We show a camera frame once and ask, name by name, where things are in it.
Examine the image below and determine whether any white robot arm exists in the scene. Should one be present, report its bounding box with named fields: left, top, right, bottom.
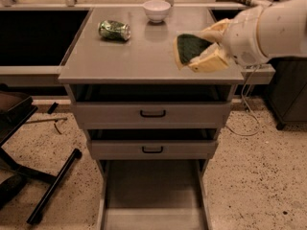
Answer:
left=188, top=0, right=307, bottom=72

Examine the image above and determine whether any grey metal rail frame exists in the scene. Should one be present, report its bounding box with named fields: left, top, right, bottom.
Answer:
left=1, top=5, right=274, bottom=86

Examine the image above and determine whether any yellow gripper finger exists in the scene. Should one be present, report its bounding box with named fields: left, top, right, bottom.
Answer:
left=188, top=43, right=229, bottom=73
left=199, top=18, right=231, bottom=42

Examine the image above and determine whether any crushed green soda can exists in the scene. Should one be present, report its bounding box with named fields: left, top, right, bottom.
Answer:
left=98, top=20, right=130, bottom=41

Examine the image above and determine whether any dark cabinet on right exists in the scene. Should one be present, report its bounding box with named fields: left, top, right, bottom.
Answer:
left=265, top=57, right=307, bottom=130

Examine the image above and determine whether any black shoe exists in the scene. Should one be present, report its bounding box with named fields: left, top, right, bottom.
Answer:
left=0, top=174, right=27, bottom=209

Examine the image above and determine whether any green and yellow sponge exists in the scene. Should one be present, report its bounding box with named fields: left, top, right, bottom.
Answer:
left=173, top=34, right=211, bottom=69

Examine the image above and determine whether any white cable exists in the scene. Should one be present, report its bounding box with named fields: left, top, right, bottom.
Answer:
left=224, top=64, right=263, bottom=137

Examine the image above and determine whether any white ceramic bowl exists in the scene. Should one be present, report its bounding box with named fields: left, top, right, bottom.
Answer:
left=142, top=0, right=171, bottom=23

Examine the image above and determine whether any bottom grey drawer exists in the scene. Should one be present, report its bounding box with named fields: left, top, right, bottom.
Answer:
left=97, top=160, right=212, bottom=230

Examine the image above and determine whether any grey drawer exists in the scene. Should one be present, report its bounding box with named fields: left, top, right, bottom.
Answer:
left=69, top=84, right=233, bottom=130
left=97, top=160, right=212, bottom=230
left=87, top=128, right=218, bottom=160

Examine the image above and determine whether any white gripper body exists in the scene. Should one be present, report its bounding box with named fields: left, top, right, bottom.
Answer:
left=221, top=6, right=270, bottom=66

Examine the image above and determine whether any top grey drawer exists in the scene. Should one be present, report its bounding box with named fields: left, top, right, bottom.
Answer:
left=69, top=84, right=233, bottom=130

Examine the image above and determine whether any middle grey drawer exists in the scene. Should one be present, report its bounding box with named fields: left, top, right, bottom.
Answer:
left=87, top=128, right=218, bottom=160

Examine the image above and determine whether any black chair base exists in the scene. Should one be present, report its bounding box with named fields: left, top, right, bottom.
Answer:
left=0, top=83, right=83, bottom=226

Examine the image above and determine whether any grey drawer cabinet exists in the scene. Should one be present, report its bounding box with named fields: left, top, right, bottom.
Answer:
left=59, top=6, right=243, bottom=230

